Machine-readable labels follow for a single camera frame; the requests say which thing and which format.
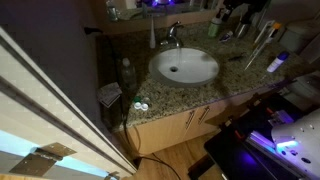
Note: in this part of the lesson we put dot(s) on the clear plastic bottle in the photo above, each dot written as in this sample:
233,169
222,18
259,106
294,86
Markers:
128,75

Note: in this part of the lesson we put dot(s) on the toothpaste tube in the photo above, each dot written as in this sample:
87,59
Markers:
226,36

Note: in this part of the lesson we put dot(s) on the contact lens case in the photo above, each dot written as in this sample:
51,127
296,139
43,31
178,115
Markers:
141,105

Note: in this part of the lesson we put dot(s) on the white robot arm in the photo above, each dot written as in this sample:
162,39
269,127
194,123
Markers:
300,140

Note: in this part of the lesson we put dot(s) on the chrome faucet body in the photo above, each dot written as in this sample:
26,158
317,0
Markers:
172,36

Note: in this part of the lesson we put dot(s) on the black wall plug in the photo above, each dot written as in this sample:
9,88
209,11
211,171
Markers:
91,31

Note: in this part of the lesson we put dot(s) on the clear plastic stick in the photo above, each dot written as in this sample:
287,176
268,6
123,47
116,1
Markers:
258,53

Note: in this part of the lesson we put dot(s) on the folded paper leaflet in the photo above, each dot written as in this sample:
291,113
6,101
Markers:
109,94

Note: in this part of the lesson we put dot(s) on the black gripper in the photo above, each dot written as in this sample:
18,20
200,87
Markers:
248,5

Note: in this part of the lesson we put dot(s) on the wooden vanity cabinet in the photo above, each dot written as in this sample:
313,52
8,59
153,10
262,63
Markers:
160,133

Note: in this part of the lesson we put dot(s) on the brass door hinge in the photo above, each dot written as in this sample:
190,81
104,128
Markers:
36,161

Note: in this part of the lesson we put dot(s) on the white panel door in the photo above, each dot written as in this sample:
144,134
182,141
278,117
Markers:
40,110

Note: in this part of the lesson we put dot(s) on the white bottle blue cap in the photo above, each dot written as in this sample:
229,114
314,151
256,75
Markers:
276,63

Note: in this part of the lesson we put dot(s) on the white toothbrush orange tip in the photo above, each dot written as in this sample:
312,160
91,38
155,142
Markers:
268,32

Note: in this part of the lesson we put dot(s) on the small black comb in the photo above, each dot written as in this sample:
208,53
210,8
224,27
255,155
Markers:
236,58

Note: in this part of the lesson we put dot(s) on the white round sink basin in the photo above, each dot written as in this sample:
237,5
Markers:
193,66

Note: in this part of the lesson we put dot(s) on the green soap pump bottle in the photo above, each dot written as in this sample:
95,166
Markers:
214,27

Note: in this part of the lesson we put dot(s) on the metal cup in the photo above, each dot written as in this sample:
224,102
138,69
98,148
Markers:
241,30

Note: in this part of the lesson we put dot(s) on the black robot cart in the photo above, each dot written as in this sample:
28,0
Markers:
233,156

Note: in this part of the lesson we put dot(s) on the wall mirror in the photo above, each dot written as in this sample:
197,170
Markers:
160,8

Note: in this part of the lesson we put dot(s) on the white toilet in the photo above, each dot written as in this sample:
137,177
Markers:
300,36

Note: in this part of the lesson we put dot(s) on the glass jar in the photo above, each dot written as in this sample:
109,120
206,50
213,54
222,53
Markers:
112,11

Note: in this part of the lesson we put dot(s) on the white electric toothbrush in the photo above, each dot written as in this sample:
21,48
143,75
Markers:
152,36

